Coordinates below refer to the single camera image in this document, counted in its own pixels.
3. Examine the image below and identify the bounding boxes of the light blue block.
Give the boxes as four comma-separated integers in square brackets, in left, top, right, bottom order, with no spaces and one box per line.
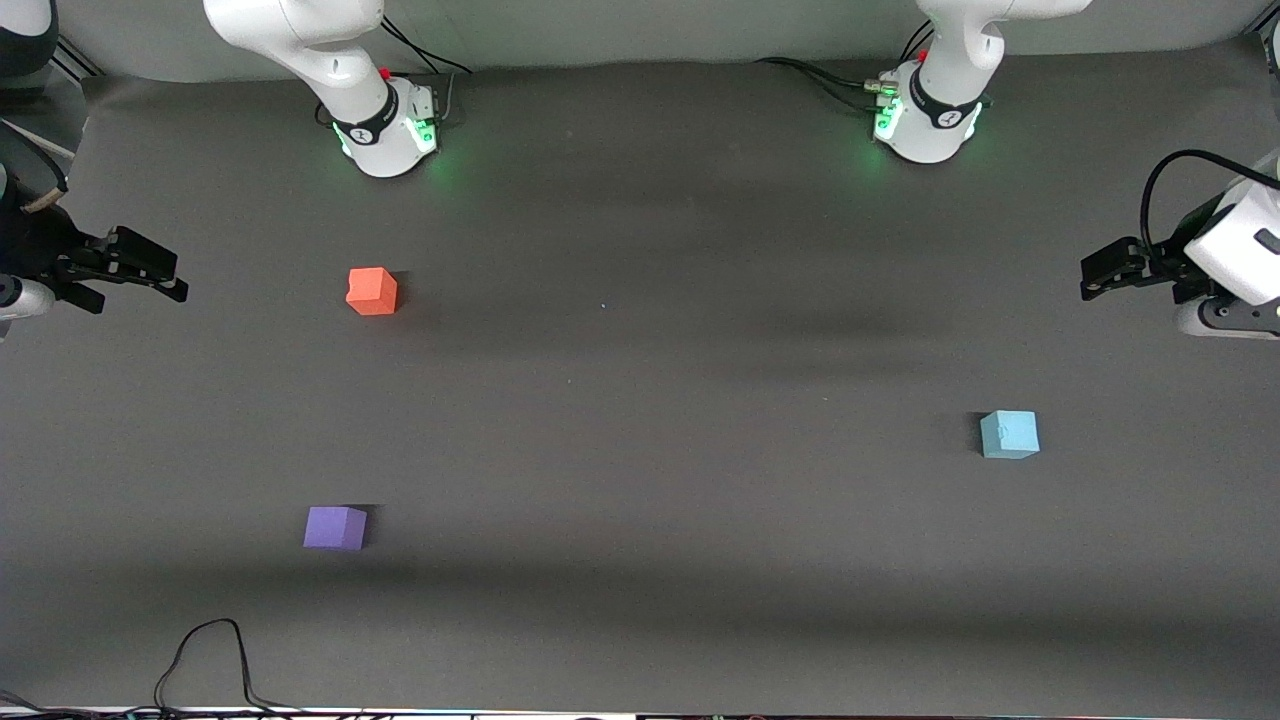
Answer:
[979,410,1041,461]

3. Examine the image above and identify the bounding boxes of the orange block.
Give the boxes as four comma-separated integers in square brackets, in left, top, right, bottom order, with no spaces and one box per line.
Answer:
[345,267,399,317]

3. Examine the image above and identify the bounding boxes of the purple block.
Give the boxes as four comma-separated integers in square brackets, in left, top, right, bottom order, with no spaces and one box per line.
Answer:
[303,506,369,552]

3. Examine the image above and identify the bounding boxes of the thin white rod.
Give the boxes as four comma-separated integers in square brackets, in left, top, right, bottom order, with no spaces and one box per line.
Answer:
[0,118,78,161]

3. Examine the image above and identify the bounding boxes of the dark grey table mat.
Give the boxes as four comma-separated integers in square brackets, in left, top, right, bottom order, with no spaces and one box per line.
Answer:
[0,40,1280,717]

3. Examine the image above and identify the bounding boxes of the aluminium frame rail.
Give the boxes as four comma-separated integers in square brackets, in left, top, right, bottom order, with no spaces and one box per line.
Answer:
[50,35,107,83]

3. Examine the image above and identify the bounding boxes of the black right arm base cables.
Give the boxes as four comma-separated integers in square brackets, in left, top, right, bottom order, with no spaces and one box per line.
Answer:
[378,14,473,129]

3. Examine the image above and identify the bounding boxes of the black arm base cables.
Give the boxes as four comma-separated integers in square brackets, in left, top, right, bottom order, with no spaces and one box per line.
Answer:
[754,20,936,113]
[378,14,473,129]

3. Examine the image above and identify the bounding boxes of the black left arm base cables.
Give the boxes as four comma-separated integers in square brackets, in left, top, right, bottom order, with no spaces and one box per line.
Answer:
[754,20,936,113]

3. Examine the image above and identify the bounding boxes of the black looped table cable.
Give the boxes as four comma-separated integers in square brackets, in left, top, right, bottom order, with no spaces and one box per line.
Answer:
[0,618,363,720]

